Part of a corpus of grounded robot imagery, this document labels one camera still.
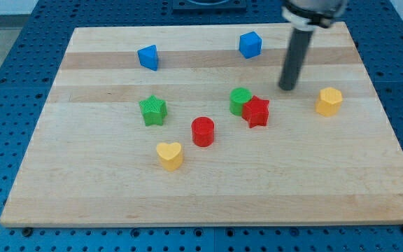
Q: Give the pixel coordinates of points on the green cylinder block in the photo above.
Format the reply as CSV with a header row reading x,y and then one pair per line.
x,y
237,98

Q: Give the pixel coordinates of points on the wooden board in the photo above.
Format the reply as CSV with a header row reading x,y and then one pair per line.
x,y
92,162

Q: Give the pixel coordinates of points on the yellow hexagon block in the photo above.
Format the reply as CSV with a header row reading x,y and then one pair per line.
x,y
328,102

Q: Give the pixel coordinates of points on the red cylinder block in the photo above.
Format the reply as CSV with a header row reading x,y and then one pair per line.
x,y
203,131

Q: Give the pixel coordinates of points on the blue cube block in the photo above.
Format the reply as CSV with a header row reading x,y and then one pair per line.
x,y
250,44

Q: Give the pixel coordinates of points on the green star block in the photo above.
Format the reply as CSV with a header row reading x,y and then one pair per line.
x,y
153,110

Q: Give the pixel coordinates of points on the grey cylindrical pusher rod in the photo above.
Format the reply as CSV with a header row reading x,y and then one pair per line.
x,y
297,49

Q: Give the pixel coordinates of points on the yellow heart block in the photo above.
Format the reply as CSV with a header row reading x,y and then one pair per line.
x,y
170,155

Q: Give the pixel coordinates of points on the blue triangular prism block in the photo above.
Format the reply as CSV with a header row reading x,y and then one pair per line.
x,y
148,57

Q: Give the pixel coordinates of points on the red star block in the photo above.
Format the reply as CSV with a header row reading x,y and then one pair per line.
x,y
256,112

